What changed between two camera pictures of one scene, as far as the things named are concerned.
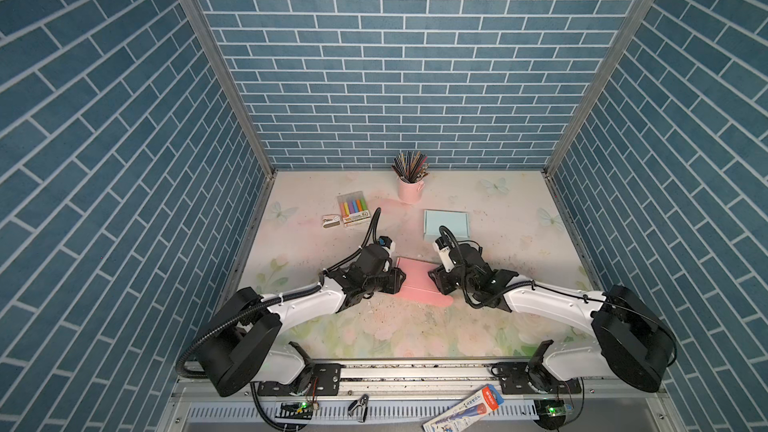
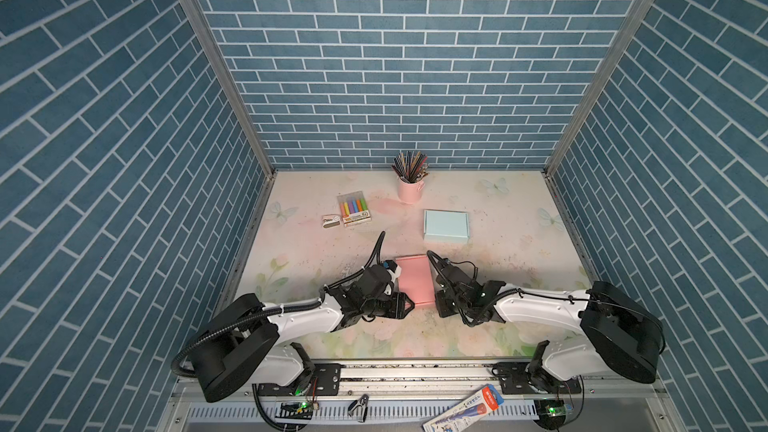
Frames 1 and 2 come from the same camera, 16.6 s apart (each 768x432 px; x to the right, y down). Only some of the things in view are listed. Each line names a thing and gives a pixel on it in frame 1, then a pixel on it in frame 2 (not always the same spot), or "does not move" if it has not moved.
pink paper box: (418, 285) does not move
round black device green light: (551, 413) does not move
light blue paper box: (457, 221) does not move
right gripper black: (439, 277) → (441, 311)
